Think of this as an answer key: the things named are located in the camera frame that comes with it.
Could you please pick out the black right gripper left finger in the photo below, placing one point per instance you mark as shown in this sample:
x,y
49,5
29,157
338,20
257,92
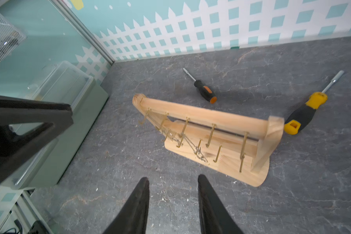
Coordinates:
x,y
132,219

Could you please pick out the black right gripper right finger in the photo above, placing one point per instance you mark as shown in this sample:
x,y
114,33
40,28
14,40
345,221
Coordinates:
x,y
214,218

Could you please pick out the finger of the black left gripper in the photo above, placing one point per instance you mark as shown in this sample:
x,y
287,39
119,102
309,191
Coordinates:
x,y
26,126

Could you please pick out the wooden jewelry display stand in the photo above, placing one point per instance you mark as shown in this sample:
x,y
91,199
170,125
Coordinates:
x,y
235,145

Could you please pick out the clear plastic storage box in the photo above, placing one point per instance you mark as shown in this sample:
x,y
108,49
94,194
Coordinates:
x,y
77,100

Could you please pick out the orange black nut driver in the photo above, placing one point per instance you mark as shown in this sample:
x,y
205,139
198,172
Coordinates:
x,y
204,90

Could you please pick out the yellow black nut driver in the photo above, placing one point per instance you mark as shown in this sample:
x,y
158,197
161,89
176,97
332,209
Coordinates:
x,y
303,115

